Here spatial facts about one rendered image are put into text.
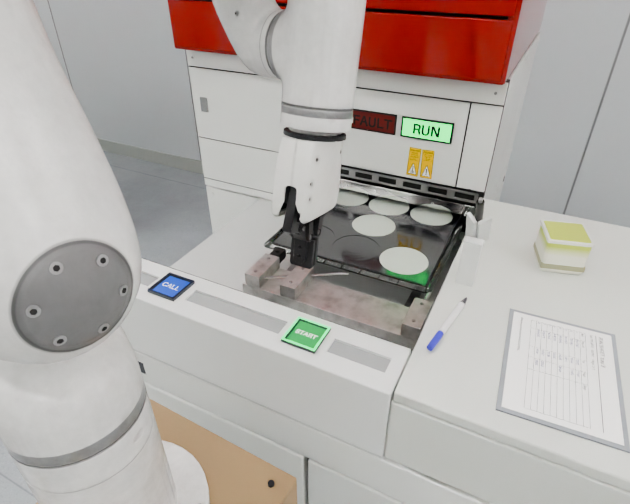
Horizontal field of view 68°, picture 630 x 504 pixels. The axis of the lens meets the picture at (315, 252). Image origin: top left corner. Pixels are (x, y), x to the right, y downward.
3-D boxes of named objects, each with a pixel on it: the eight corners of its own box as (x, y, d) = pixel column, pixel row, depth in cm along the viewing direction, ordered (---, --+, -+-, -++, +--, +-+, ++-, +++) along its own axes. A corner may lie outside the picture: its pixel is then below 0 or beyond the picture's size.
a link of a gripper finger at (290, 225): (299, 162, 55) (312, 185, 60) (273, 220, 53) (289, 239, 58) (307, 164, 55) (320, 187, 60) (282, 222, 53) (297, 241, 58)
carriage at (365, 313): (264, 273, 102) (263, 262, 100) (429, 325, 88) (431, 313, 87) (243, 294, 96) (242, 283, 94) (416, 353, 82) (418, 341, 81)
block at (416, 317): (413, 308, 88) (415, 295, 86) (431, 313, 87) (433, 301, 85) (399, 335, 82) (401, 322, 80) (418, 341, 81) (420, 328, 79)
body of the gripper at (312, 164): (307, 116, 61) (300, 199, 65) (265, 122, 52) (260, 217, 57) (360, 124, 58) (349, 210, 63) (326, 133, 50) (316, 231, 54)
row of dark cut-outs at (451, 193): (309, 168, 125) (309, 159, 124) (477, 202, 109) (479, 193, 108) (308, 169, 125) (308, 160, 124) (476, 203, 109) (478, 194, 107)
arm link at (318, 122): (303, 99, 60) (302, 123, 61) (267, 102, 53) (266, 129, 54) (365, 107, 57) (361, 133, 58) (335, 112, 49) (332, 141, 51)
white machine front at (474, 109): (209, 182, 148) (191, 45, 126) (473, 245, 117) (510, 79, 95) (203, 185, 145) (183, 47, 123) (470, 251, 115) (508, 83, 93)
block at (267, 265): (266, 263, 100) (265, 252, 98) (280, 267, 99) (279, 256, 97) (245, 284, 94) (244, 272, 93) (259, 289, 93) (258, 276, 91)
